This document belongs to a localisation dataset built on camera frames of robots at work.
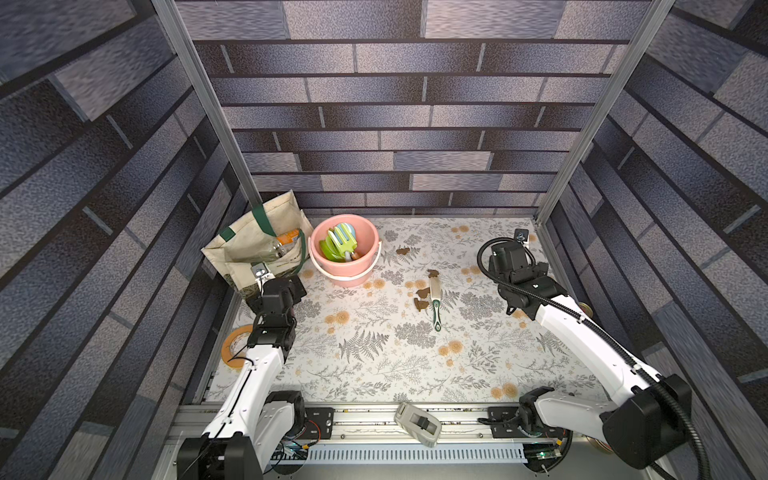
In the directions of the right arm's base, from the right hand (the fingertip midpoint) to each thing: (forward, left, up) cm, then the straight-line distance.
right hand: (517, 261), depth 80 cm
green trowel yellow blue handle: (+11, +54, -8) cm, 55 cm away
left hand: (-4, +67, -3) cm, 67 cm away
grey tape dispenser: (-37, +27, -17) cm, 49 cm away
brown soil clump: (+20, +31, -21) cm, 42 cm away
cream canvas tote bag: (+20, +76, -11) cm, 79 cm away
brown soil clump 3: (-2, +26, -20) cm, 33 cm away
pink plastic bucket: (+2, +47, -9) cm, 48 cm away
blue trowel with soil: (+17, +51, -6) cm, 54 cm away
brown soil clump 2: (+2, +24, -21) cm, 32 cm away
